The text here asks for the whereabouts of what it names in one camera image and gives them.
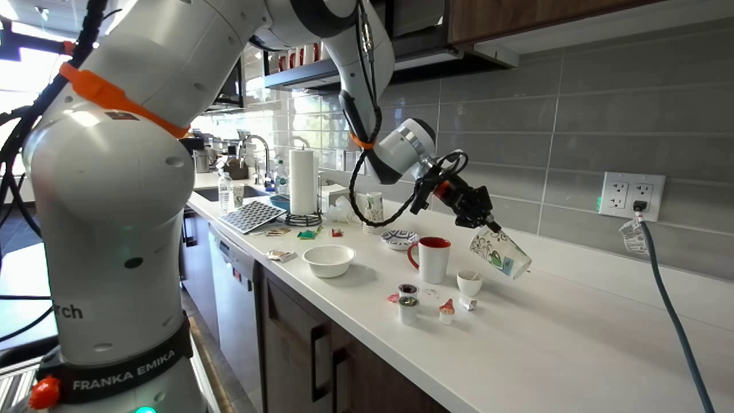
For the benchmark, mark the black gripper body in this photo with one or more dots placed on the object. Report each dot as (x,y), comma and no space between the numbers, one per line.
(460,198)

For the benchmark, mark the clear glass cup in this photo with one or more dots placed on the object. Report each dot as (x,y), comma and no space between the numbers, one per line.
(506,252)

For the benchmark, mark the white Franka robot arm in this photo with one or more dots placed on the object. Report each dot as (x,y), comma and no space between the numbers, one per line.
(105,229)

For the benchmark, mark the small white cup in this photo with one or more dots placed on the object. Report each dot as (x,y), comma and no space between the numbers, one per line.
(468,283)

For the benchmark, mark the white creamer cup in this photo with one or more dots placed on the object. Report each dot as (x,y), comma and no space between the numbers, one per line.
(468,304)

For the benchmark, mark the white printed paper cup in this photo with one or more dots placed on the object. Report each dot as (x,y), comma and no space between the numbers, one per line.
(371,205)

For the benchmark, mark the creamer cup red lid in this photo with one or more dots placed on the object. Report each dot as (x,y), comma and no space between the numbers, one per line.
(448,307)

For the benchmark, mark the white mug red inside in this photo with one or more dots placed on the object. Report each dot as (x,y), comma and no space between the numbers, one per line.
(428,260)

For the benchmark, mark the small coffee pod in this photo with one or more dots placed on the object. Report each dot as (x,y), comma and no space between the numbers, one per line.
(409,290)
(409,310)

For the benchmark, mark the small red packet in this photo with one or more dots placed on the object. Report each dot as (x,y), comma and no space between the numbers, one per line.
(392,299)

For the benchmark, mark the crumpled clear plastic bag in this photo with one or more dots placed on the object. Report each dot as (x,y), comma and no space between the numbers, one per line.
(335,203)

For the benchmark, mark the red sauce packet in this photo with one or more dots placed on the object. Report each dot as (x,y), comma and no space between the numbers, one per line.
(335,229)

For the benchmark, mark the white outlet with plug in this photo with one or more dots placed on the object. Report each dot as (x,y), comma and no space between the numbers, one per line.
(620,195)

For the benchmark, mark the white ceramic bowl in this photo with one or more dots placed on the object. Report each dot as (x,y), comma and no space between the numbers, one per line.
(328,260)

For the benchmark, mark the green foil packet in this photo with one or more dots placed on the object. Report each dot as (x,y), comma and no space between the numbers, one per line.
(308,234)

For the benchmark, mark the white paper towel roll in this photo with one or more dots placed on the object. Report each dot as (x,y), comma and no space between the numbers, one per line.
(304,187)

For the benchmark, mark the blue patterned container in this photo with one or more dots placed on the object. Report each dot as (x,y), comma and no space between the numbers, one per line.
(281,203)

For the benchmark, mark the brown packet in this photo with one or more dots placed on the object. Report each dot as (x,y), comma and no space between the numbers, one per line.
(275,229)

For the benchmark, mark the clear snack packet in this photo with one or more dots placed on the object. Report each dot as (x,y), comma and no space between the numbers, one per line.
(281,254)

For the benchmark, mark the chrome faucet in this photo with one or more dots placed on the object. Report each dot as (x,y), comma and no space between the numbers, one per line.
(264,149)

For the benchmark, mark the grey grid drying rack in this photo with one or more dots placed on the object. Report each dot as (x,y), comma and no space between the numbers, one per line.
(253,215)

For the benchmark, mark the wooden base cabinet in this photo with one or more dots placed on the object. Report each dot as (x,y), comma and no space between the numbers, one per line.
(295,357)

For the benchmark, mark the clear drinking glass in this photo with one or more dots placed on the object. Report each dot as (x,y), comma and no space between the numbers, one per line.
(237,195)

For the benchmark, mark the dark kettle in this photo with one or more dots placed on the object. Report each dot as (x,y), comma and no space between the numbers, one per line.
(232,162)

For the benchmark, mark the kitchen sink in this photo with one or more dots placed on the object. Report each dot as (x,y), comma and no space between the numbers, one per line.
(229,191)

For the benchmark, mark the clear plastic bottle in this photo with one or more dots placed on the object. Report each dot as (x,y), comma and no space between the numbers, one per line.
(222,191)

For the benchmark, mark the stainless dishwasher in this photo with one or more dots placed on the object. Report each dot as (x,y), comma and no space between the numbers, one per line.
(232,305)

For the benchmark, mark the black coffee machine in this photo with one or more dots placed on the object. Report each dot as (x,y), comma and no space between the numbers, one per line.
(207,151)

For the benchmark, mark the black shelving unit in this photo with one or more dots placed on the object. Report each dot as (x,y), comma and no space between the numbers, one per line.
(227,82)

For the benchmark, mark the grey wall shelf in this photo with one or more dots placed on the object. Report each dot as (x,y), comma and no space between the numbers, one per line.
(449,57)

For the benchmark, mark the wooden wall cabinet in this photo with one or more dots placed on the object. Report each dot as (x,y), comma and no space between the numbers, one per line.
(535,13)

